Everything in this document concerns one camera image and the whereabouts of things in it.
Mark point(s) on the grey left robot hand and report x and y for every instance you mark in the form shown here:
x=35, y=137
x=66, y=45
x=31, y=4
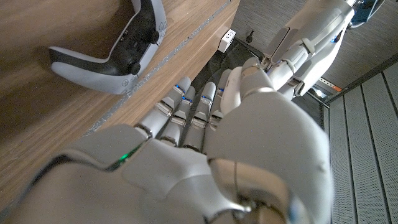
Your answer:
x=311, y=40

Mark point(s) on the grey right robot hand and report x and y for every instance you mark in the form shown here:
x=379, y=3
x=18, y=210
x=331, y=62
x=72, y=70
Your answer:
x=186, y=180

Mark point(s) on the white black game controller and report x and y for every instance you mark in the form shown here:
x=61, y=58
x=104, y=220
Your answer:
x=93, y=81

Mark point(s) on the black round knob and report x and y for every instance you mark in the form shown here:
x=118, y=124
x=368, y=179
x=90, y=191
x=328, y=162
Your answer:
x=249, y=36

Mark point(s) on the white power strip box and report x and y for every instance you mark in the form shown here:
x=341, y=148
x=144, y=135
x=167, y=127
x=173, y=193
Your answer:
x=227, y=40

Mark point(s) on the black backdrop curtain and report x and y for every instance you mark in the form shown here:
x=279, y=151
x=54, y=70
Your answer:
x=214, y=65

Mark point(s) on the grey tape outline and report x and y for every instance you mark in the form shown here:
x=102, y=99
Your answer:
x=155, y=69

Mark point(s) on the white perforated metal rail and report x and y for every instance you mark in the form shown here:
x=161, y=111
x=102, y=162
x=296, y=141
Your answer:
x=329, y=84

